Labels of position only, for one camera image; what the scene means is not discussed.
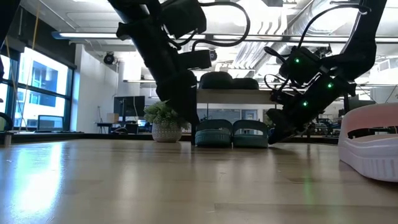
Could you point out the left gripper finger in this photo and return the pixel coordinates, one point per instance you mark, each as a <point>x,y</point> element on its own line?
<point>183,93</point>

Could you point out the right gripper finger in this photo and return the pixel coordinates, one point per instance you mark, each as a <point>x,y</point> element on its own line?
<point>281,124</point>

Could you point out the green rubber slide sandal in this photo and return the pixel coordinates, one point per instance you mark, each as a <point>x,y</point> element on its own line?
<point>250,140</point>
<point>213,138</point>

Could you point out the black rubber slide sandal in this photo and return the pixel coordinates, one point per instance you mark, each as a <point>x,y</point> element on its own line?
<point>245,84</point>
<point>216,81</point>

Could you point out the pink rubber slide sandal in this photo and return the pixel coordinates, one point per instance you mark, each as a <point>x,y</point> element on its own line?
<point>367,155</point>

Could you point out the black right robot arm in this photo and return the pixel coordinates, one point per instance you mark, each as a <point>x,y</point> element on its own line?
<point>363,46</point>

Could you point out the background robot station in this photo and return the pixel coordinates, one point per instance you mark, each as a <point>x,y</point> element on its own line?
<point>326,127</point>

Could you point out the green plant in white pot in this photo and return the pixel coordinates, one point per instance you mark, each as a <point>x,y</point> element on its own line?
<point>164,130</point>

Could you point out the black ceiling spotlight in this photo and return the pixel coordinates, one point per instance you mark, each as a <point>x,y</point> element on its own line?
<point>109,58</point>
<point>214,56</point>

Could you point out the black office monitor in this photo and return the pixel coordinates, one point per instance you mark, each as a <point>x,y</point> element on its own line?
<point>362,104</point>

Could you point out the black computer monitor on stand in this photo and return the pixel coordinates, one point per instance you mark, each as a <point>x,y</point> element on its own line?
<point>129,105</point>

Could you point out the overhead LED light bar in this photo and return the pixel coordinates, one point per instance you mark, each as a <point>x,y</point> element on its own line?
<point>87,35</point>

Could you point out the cardboard box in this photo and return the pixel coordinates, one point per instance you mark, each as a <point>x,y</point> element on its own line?
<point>112,118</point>

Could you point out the large dark-framed office window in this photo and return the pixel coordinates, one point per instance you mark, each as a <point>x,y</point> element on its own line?
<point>43,77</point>

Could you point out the open laptop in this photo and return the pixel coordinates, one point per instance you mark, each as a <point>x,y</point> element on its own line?
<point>49,124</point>

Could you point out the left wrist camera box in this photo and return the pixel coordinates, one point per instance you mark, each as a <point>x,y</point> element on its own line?
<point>195,59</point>

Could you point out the wooden shelf with black frame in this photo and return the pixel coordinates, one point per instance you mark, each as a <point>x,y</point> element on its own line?
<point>236,97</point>

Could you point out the black table edge frame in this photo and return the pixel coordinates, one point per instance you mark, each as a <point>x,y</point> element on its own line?
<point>46,137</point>

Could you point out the small grey post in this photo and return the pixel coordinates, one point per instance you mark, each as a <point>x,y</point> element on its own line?
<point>7,139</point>

